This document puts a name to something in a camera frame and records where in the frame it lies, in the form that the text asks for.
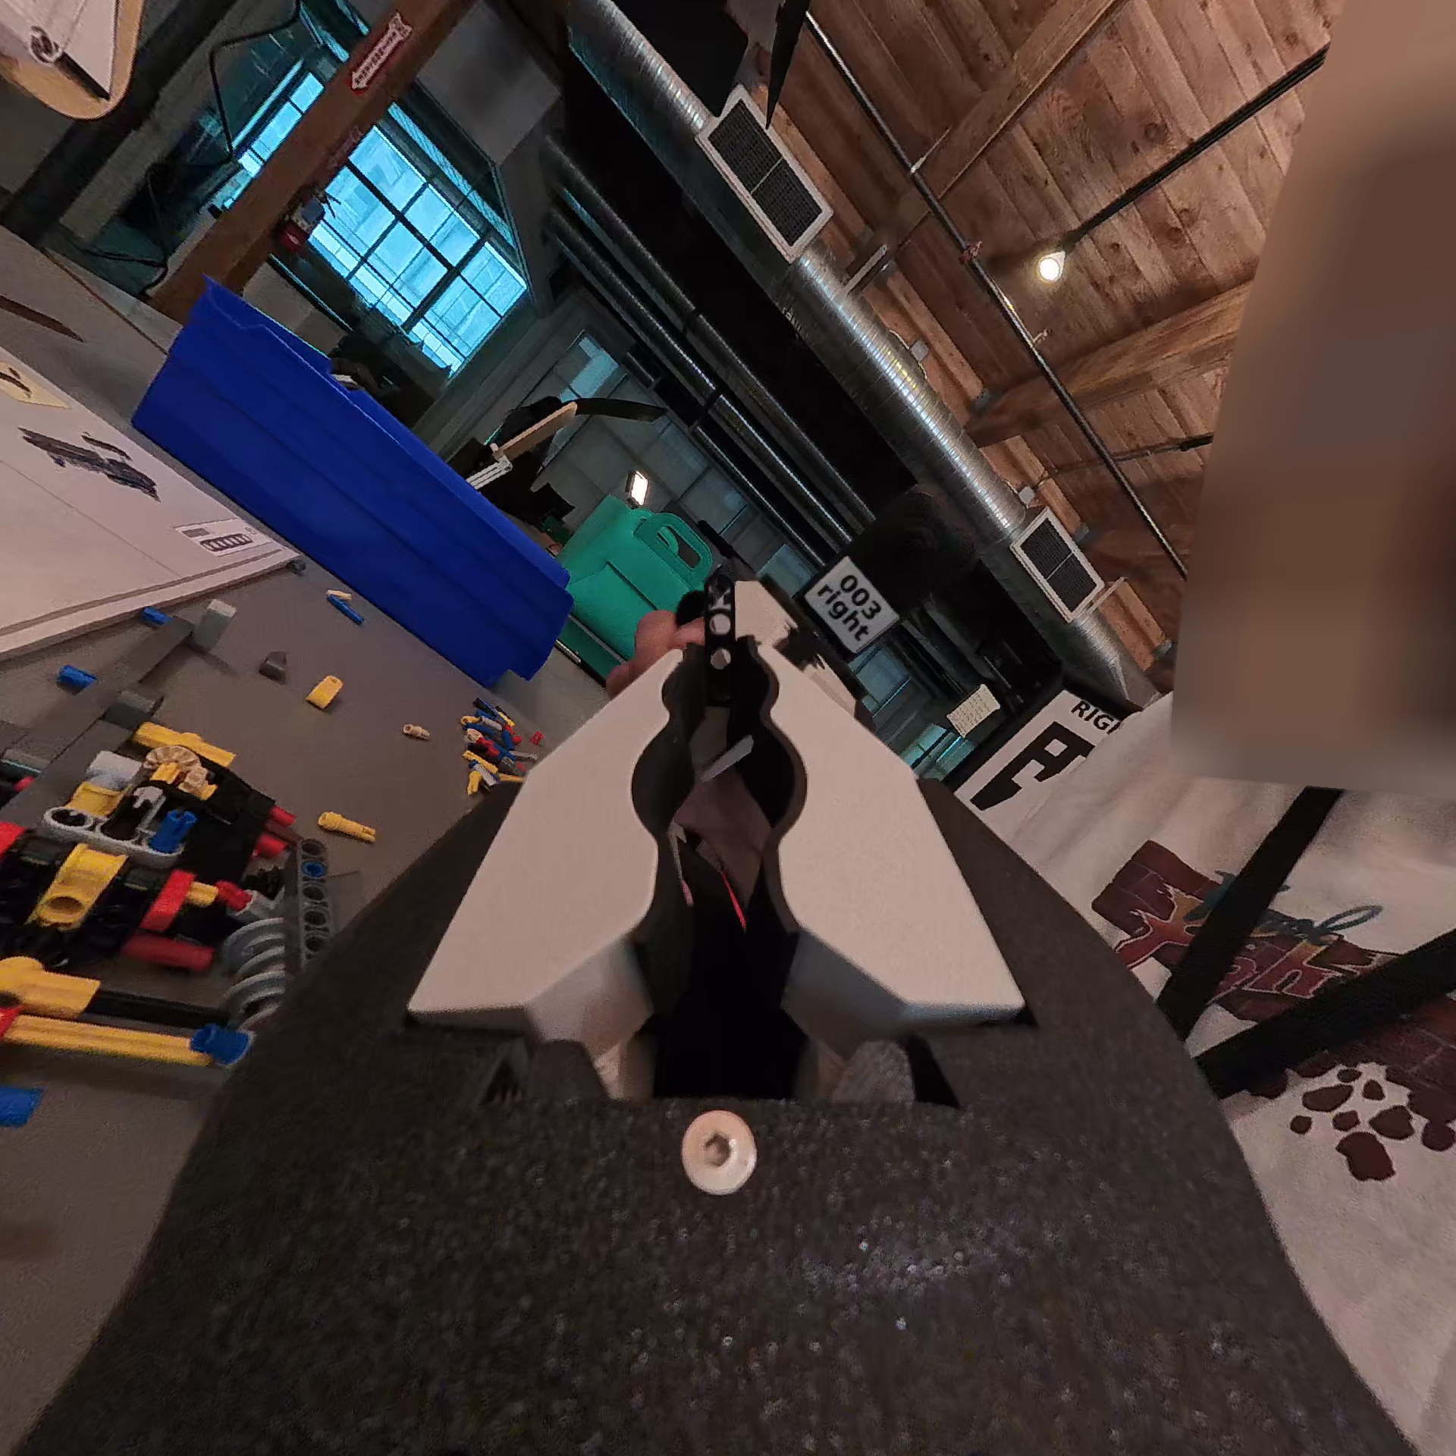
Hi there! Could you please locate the green plastic tote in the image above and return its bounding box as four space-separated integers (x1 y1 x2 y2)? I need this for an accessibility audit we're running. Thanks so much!
558 494 712 673

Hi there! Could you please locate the framed marker sign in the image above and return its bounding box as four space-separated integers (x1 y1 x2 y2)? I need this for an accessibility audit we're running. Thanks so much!
955 683 1130 815

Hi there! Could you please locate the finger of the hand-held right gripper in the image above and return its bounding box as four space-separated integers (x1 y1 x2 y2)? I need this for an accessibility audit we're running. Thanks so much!
733 581 825 673

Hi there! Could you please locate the black thin lego beam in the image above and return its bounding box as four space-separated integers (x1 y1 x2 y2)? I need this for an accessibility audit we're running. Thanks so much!
698 569 744 707

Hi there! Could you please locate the person's right hand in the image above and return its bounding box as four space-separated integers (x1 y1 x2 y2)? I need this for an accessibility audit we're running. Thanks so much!
607 609 709 699

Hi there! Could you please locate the pile of lego pins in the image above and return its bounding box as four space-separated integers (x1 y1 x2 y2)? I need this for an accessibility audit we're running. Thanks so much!
458 697 546 796

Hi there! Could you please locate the wooden document board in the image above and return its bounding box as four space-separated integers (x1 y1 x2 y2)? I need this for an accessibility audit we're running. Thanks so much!
0 0 144 121

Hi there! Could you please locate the instruction booklet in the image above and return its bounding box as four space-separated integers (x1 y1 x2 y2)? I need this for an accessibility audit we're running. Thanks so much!
0 347 300 662

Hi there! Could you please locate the silver air duct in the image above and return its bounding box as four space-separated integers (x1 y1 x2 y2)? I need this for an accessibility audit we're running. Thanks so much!
558 0 1161 695

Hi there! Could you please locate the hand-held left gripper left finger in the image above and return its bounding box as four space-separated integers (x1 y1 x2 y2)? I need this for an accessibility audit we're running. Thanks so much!
407 657 692 1096

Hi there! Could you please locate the blue plastic bin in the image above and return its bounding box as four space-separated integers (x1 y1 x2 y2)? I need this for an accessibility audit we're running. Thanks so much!
133 276 574 685

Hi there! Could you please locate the black chest strap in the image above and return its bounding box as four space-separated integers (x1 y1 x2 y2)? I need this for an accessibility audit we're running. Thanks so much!
1158 785 1456 1096

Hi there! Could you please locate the lego chassis assembly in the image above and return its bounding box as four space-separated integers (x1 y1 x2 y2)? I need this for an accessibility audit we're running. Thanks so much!
0 596 376 1129

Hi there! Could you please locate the white shirt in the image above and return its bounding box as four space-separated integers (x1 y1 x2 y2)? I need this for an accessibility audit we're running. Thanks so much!
1000 693 1456 1456

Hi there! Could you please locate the printed instruction sheet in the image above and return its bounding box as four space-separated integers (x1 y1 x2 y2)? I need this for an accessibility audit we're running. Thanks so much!
0 0 121 92

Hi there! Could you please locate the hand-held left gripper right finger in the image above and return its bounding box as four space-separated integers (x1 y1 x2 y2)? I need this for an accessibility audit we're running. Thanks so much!
749 640 1026 1085

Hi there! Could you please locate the ceiling air vent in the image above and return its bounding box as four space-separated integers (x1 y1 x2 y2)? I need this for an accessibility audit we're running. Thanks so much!
1010 508 1104 621
697 85 834 264

